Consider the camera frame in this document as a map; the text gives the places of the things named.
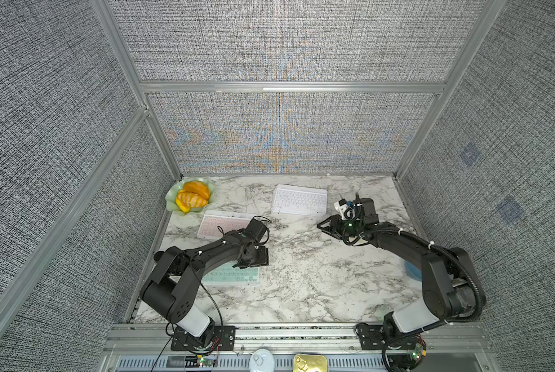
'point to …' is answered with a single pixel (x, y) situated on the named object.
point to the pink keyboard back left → (227, 221)
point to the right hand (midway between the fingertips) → (319, 222)
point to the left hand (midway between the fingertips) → (265, 260)
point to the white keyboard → (299, 200)
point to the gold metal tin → (310, 363)
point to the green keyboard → (231, 275)
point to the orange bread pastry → (193, 194)
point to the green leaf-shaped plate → (173, 191)
